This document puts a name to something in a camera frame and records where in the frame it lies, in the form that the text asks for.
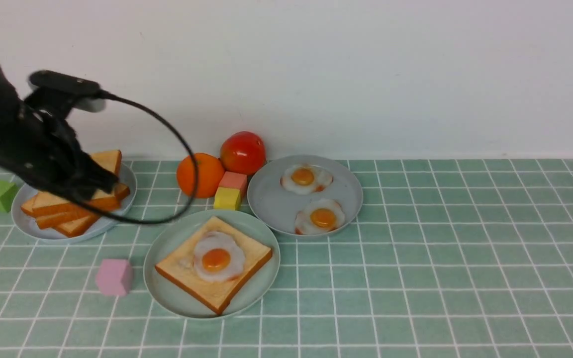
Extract orange fruit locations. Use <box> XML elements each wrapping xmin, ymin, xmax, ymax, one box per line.
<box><xmin>177</xmin><ymin>153</ymin><xmax>225</xmax><ymax>199</ymax></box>

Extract salmon foam cube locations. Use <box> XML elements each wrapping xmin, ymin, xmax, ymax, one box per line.
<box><xmin>219</xmin><ymin>172</ymin><xmax>248</xmax><ymax>198</ymax></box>

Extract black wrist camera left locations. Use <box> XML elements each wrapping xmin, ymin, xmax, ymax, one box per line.
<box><xmin>24</xmin><ymin>70</ymin><xmax>105</xmax><ymax>113</ymax></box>

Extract green foam cube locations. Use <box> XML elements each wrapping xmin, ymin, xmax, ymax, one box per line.
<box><xmin>0</xmin><ymin>180</ymin><xmax>19</xmax><ymax>213</ymax></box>

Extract pink foam cube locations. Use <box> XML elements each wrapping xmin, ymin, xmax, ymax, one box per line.
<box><xmin>95</xmin><ymin>259</ymin><xmax>133</xmax><ymax>297</ymax></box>

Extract toast slice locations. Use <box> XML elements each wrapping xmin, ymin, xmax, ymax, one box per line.
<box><xmin>31</xmin><ymin>150</ymin><xmax>123</xmax><ymax>218</ymax></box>
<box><xmin>20</xmin><ymin>195</ymin><xmax>96</xmax><ymax>230</ymax></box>
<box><xmin>53</xmin><ymin>215</ymin><xmax>100</xmax><ymax>238</ymax></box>
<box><xmin>155</xmin><ymin>217</ymin><xmax>273</xmax><ymax>315</ymax></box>

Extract yellow foam cube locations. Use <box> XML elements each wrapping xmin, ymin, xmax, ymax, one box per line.
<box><xmin>213</xmin><ymin>186</ymin><xmax>242</xmax><ymax>210</ymax></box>

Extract grey plate with eggs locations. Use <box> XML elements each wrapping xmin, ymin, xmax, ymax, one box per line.
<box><xmin>246</xmin><ymin>155</ymin><xmax>364</xmax><ymax>238</ymax></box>

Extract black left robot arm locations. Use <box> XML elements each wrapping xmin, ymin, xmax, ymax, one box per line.
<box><xmin>0</xmin><ymin>66</ymin><xmax>119</xmax><ymax>201</ymax></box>

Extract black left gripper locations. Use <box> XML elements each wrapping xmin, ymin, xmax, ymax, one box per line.
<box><xmin>0</xmin><ymin>100</ymin><xmax>119</xmax><ymax>197</ymax></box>

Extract fried egg near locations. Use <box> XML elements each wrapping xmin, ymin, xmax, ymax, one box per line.
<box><xmin>294</xmin><ymin>198</ymin><xmax>346</xmax><ymax>236</ymax></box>

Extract green centre plate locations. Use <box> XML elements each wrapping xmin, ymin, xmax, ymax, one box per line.
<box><xmin>143</xmin><ymin>209</ymin><xmax>281</xmax><ymax>320</ymax></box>

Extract fried egg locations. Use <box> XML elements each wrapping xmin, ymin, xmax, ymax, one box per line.
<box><xmin>189</xmin><ymin>231</ymin><xmax>246</xmax><ymax>283</ymax></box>
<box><xmin>294</xmin><ymin>198</ymin><xmax>346</xmax><ymax>236</ymax></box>
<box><xmin>280</xmin><ymin>165</ymin><xmax>334</xmax><ymax>195</ymax></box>

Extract green checkered tablecloth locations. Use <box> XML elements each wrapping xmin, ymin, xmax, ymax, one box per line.
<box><xmin>0</xmin><ymin>159</ymin><xmax>573</xmax><ymax>358</ymax></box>

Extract fried egg rear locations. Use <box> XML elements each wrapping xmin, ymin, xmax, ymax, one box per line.
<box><xmin>280</xmin><ymin>165</ymin><xmax>334</xmax><ymax>195</ymax></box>

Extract red tomato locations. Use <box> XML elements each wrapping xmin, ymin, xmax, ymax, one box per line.
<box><xmin>220</xmin><ymin>131</ymin><xmax>267</xmax><ymax>176</ymax></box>

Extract fried egg front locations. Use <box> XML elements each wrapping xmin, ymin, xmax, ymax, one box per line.
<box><xmin>189</xmin><ymin>231</ymin><xmax>246</xmax><ymax>283</ymax></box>

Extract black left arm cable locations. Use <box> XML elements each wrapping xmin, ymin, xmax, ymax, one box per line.
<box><xmin>75</xmin><ymin>92</ymin><xmax>199</xmax><ymax>225</ymax></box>

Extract blue plate with toast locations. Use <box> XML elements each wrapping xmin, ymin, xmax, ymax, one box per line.
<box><xmin>10</xmin><ymin>164</ymin><xmax>137</xmax><ymax>245</ymax></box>

